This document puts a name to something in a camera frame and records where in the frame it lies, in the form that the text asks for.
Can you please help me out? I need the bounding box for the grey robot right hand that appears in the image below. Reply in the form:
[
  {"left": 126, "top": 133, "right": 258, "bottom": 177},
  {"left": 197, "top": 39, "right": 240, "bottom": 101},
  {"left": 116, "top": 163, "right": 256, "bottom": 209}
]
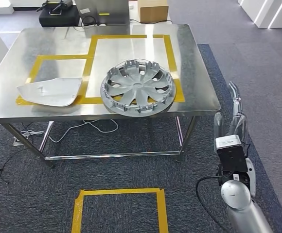
[{"left": 213, "top": 81, "right": 249, "bottom": 152}]

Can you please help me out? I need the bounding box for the silver plastic wheel hubcap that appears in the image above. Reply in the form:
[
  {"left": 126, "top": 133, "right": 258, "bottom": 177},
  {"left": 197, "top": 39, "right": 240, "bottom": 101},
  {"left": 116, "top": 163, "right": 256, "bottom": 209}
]
[{"left": 100, "top": 59, "right": 176, "bottom": 117}]

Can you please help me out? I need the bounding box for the white plastic cover part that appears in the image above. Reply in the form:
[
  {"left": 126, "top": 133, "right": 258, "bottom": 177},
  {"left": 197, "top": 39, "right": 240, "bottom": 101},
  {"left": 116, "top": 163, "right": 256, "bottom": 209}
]
[{"left": 17, "top": 77, "right": 82, "bottom": 108}]

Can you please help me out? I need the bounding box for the steel workbench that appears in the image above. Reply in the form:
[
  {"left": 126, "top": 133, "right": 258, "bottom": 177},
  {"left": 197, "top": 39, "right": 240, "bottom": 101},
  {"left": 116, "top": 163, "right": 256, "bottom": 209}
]
[{"left": 0, "top": 24, "right": 221, "bottom": 168}]

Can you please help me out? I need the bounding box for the cardboard box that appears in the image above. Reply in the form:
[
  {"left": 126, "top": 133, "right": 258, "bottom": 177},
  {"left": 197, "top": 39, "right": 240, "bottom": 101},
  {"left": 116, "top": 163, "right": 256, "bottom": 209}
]
[{"left": 138, "top": 0, "right": 169, "bottom": 24}]

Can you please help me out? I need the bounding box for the yellow floor tape square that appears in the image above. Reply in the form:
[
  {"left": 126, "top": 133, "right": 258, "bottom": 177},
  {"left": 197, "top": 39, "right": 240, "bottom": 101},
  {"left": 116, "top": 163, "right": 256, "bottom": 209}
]
[{"left": 71, "top": 188, "right": 169, "bottom": 233}]

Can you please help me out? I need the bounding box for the yellow bench tape square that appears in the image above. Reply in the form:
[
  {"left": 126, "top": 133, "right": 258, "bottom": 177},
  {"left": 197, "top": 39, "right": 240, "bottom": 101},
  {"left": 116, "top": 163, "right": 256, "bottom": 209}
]
[
  {"left": 81, "top": 34, "right": 186, "bottom": 105},
  {"left": 15, "top": 54, "right": 105, "bottom": 106}
]

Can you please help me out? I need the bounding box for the grey equipment box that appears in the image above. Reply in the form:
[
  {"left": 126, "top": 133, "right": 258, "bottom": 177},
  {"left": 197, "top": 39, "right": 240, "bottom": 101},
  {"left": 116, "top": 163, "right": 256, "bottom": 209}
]
[{"left": 75, "top": 0, "right": 130, "bottom": 26}]

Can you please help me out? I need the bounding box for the black equipment case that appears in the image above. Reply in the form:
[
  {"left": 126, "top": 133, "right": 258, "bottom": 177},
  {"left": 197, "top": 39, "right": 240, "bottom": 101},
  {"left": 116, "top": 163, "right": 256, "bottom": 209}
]
[{"left": 39, "top": 4, "right": 80, "bottom": 28}]

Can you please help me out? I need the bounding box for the black controller device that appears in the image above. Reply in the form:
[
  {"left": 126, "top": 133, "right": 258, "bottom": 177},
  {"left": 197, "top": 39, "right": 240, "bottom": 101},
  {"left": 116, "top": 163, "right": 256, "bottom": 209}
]
[{"left": 36, "top": 0, "right": 73, "bottom": 16}]

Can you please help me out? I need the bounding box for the floor socket box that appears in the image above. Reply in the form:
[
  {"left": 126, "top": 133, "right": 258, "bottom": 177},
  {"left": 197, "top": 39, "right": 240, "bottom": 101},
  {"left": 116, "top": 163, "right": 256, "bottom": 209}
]
[{"left": 13, "top": 136, "right": 25, "bottom": 147}]

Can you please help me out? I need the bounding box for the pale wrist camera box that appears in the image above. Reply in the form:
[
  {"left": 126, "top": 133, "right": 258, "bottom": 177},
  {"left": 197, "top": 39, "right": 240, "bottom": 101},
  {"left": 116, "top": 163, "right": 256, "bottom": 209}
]
[{"left": 215, "top": 135, "right": 249, "bottom": 187}]

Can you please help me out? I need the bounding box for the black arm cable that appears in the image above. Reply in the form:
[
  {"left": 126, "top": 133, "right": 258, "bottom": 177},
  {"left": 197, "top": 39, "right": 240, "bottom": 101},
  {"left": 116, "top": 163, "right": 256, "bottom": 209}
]
[{"left": 195, "top": 175, "right": 229, "bottom": 233}]

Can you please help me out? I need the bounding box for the black desk cable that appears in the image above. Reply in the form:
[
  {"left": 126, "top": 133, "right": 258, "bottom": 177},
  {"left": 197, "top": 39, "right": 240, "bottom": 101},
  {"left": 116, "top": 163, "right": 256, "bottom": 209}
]
[{"left": 129, "top": 19, "right": 173, "bottom": 25}]

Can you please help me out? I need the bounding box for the white power cable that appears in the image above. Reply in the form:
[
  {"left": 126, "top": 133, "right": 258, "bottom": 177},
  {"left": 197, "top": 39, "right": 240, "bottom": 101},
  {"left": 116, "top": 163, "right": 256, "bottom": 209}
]
[{"left": 19, "top": 119, "right": 119, "bottom": 144}]

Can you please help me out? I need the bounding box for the black laptop cable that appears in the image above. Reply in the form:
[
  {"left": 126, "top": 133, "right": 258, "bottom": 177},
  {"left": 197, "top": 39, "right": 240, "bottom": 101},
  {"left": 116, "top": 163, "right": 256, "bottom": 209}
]
[{"left": 73, "top": 15, "right": 98, "bottom": 32}]

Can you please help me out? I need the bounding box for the black floor cable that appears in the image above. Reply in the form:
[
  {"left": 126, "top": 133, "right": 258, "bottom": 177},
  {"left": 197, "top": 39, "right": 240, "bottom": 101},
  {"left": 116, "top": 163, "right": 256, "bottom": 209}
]
[{"left": 0, "top": 148, "right": 28, "bottom": 185}]

